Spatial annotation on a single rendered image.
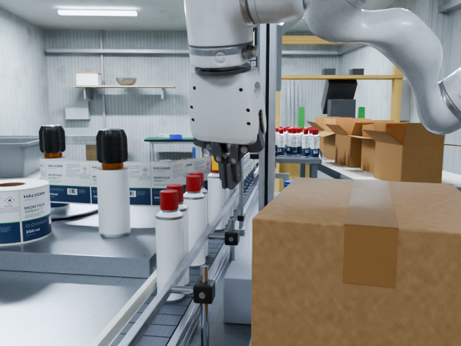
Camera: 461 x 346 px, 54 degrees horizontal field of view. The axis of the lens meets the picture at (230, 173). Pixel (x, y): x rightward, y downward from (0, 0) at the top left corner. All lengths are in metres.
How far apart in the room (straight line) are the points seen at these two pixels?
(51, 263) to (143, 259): 0.24
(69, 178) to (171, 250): 0.82
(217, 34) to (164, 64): 9.14
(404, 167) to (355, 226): 2.41
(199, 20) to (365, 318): 0.38
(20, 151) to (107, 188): 1.90
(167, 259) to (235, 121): 0.34
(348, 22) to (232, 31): 0.46
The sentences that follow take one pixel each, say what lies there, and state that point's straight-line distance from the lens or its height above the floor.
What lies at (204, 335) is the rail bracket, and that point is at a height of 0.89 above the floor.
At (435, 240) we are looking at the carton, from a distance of 0.47.
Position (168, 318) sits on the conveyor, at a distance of 0.82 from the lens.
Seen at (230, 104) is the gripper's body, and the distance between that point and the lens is 0.60.
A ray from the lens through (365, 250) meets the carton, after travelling 0.47.
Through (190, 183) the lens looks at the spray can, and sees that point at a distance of 1.00.
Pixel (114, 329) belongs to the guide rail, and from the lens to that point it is 0.73.
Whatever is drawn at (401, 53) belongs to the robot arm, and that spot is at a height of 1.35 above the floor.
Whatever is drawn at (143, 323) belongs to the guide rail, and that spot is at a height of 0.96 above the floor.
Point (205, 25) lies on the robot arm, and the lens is 0.57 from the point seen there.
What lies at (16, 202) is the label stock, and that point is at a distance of 1.31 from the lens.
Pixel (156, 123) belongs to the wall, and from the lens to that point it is 9.68.
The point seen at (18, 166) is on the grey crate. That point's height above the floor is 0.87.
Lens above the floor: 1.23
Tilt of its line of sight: 8 degrees down
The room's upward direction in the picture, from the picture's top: straight up
